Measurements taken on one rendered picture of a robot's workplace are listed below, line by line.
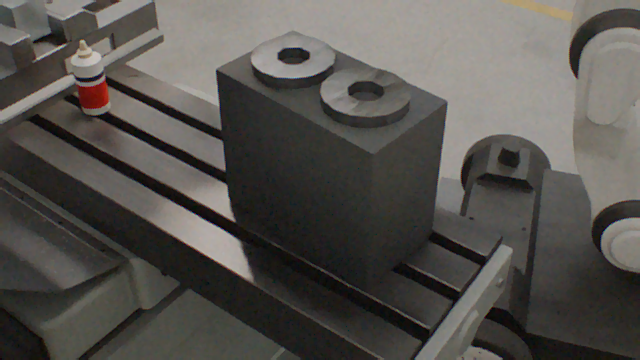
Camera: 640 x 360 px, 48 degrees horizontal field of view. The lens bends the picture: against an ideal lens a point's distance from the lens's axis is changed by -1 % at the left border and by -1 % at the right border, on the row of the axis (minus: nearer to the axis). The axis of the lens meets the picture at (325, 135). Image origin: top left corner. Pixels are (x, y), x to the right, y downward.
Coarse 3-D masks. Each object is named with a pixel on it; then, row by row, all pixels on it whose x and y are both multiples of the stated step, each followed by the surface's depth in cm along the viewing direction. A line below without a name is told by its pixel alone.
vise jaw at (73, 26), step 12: (48, 0) 108; (60, 0) 108; (48, 12) 105; (60, 12) 105; (72, 12) 105; (84, 12) 106; (60, 24) 104; (72, 24) 105; (84, 24) 107; (96, 24) 109; (60, 36) 105; (72, 36) 106
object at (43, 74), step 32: (64, 0) 117; (96, 0) 117; (128, 0) 117; (0, 32) 100; (96, 32) 109; (128, 32) 115; (160, 32) 120; (0, 64) 101; (32, 64) 102; (64, 64) 107; (0, 96) 99; (32, 96) 103; (64, 96) 107; (0, 128) 99
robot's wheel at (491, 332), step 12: (480, 324) 119; (492, 324) 119; (480, 336) 117; (492, 336) 117; (504, 336) 118; (516, 336) 119; (468, 348) 118; (480, 348) 117; (492, 348) 116; (504, 348) 116; (516, 348) 118
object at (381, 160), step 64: (256, 64) 76; (320, 64) 76; (256, 128) 77; (320, 128) 70; (384, 128) 69; (256, 192) 83; (320, 192) 74; (384, 192) 71; (320, 256) 80; (384, 256) 77
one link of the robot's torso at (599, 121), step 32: (608, 32) 102; (608, 64) 103; (576, 96) 109; (608, 96) 106; (576, 128) 113; (608, 128) 110; (576, 160) 120; (608, 160) 118; (608, 192) 121; (608, 224) 122
